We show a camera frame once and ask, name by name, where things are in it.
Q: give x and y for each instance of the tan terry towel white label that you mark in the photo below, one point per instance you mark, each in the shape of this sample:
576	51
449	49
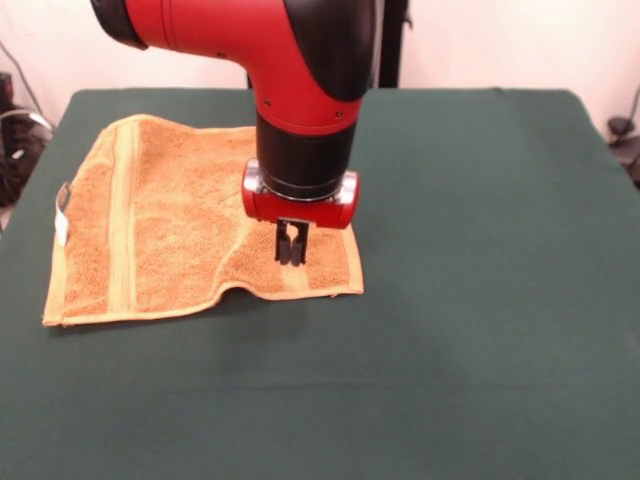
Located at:
175	225

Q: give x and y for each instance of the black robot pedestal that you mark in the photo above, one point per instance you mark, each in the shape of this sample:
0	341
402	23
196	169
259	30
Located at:
392	45

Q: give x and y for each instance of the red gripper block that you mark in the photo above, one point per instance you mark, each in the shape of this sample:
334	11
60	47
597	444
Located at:
280	210

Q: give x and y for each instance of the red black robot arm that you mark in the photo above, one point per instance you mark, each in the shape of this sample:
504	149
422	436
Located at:
300	75

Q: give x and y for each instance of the dark green table cloth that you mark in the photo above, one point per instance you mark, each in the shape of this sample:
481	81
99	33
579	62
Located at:
450	375

